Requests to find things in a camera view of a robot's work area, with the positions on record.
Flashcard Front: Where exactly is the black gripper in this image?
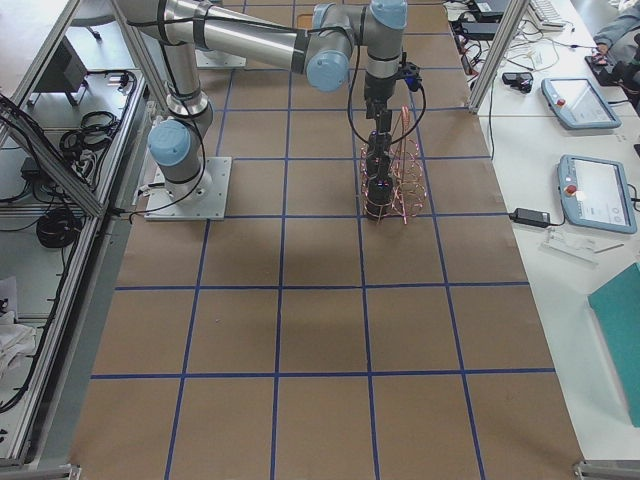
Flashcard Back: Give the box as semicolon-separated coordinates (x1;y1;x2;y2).
364;74;395;134

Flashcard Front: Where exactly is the dark wine bottle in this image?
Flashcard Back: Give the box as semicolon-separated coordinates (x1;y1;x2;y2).
365;176;393;221
365;148;391;179
366;130;391;161

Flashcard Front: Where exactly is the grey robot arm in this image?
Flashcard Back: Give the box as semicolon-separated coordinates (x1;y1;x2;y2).
115;1;407;169

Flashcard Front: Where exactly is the black power adapter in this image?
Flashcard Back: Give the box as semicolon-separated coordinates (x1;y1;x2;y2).
509;208;551;228

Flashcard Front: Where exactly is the far teach pendant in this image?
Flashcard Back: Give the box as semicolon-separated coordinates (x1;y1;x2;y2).
540;78;622;130

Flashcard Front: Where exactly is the teach pendant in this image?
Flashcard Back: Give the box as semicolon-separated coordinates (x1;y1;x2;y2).
557;154;638;234
540;78;622;130

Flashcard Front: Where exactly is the near teach pendant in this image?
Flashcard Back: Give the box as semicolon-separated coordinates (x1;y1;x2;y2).
557;154;638;234

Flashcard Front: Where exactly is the clear acrylic piece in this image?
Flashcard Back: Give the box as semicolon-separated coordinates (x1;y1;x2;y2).
541;228;599;266

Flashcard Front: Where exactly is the copper wire bottle basket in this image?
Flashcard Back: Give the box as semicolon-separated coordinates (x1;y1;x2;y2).
360;105;427;224

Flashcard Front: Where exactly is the aluminium frame post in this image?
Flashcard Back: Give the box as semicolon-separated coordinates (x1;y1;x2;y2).
468;0;529;114

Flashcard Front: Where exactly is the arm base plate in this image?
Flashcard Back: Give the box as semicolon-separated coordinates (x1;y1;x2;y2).
144;156;232;221
195;50;246;70

